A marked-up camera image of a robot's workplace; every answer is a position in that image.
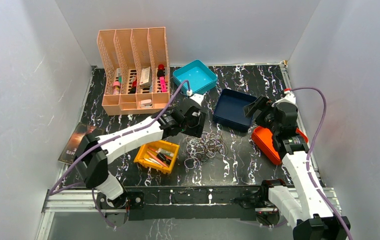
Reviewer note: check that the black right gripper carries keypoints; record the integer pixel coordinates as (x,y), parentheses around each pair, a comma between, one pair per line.
(260,103)

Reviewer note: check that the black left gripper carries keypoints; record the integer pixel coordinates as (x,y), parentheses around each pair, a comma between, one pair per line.
(194,122)

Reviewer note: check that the dark blue plastic tray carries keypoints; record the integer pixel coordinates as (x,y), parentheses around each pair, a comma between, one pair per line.
(229,110)

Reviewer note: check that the orange plastic tray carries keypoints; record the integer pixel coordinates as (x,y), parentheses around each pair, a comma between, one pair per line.
(263,138)

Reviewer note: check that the teal plastic tray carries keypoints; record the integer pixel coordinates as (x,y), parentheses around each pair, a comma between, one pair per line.
(200,77)

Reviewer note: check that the yellow plastic parts bin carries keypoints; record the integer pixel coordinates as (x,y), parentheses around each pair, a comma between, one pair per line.
(159,155)

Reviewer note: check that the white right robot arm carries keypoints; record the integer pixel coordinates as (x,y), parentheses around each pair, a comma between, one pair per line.
(311,216)

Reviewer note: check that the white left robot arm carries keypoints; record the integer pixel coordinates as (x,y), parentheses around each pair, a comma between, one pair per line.
(95,153)

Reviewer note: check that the pink marker pen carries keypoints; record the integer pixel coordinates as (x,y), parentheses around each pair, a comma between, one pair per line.
(163,84)

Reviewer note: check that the white stapler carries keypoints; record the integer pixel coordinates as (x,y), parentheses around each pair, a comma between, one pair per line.
(146,103)

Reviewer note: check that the red capped black bottle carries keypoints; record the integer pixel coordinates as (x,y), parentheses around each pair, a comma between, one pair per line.
(161,71)

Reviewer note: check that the small white box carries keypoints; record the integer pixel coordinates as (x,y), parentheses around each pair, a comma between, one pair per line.
(145,77)

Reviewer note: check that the peach plastic file organizer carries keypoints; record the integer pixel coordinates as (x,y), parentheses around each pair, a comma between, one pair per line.
(124,53)

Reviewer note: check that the pink tape roll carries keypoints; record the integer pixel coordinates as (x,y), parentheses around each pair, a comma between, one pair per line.
(116,86)

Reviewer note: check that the dark book with sunset cover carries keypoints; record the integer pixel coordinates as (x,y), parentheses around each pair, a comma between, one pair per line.
(68,154)

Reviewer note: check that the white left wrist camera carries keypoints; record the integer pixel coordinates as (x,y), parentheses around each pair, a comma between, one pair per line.
(198,98)

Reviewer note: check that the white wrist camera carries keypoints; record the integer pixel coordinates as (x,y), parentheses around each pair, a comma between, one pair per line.
(198,98)
(289,98)

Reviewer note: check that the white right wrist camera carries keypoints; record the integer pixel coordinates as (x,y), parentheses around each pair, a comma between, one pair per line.
(289,98)

